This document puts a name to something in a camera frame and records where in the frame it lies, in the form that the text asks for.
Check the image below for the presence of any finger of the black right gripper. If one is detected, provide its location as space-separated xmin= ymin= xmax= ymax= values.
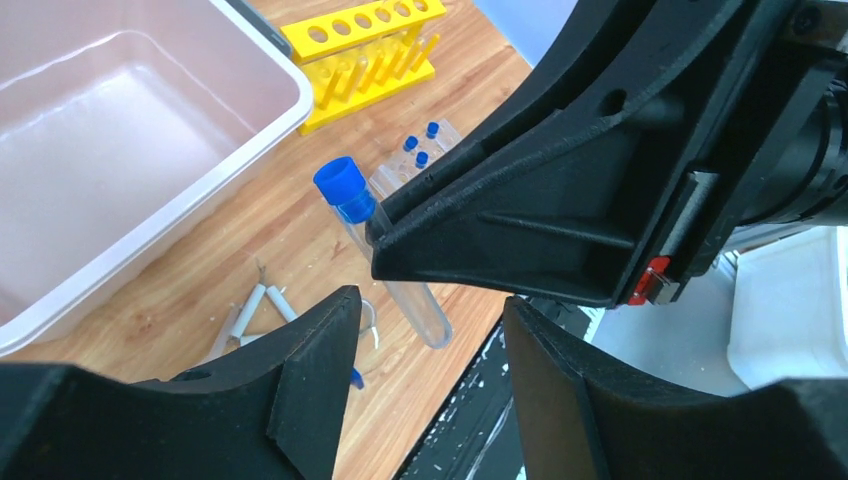
xmin=369 ymin=109 xmax=685 ymax=306

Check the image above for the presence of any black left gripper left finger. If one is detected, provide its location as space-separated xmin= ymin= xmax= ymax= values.
xmin=1 ymin=285 xmax=361 ymax=479

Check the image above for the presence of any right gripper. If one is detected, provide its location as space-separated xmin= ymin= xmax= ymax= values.
xmin=457 ymin=1 xmax=847 ymax=305

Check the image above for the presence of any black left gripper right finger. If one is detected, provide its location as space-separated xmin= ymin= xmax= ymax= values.
xmin=503 ymin=296 xmax=847 ymax=479

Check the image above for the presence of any white clay triangle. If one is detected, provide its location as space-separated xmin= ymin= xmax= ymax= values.
xmin=229 ymin=261 xmax=299 ymax=347

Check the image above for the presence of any blue capped tube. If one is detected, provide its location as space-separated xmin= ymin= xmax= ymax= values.
xmin=414 ymin=151 xmax=430 ymax=170
xmin=312 ymin=156 xmax=455 ymax=351
xmin=425 ymin=121 xmax=440 ymax=141
xmin=402 ymin=135 xmax=419 ymax=153

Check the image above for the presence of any clear plastic funnel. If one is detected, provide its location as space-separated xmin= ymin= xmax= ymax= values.
xmin=199 ymin=304 xmax=241 ymax=365

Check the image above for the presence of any graduated cylinder blue base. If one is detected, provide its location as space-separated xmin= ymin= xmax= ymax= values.
xmin=350 ymin=368 xmax=365 ymax=390

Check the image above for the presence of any small glass beaker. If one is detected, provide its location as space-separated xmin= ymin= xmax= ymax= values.
xmin=358 ymin=298 xmax=380 ymax=350

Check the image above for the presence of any white plastic lid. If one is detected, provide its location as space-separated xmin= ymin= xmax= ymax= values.
xmin=727 ymin=227 xmax=847 ymax=389

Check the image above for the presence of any yellow test tube rack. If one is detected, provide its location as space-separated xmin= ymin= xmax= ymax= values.
xmin=280 ymin=0 xmax=447 ymax=135

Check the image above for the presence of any pink plastic bin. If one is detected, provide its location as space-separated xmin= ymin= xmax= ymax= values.
xmin=1 ymin=1 xmax=314 ymax=356

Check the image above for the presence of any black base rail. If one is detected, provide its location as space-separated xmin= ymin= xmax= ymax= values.
xmin=394 ymin=321 xmax=525 ymax=479

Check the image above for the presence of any grey bin handle right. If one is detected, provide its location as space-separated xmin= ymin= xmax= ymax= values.
xmin=227 ymin=0 xmax=293 ymax=58

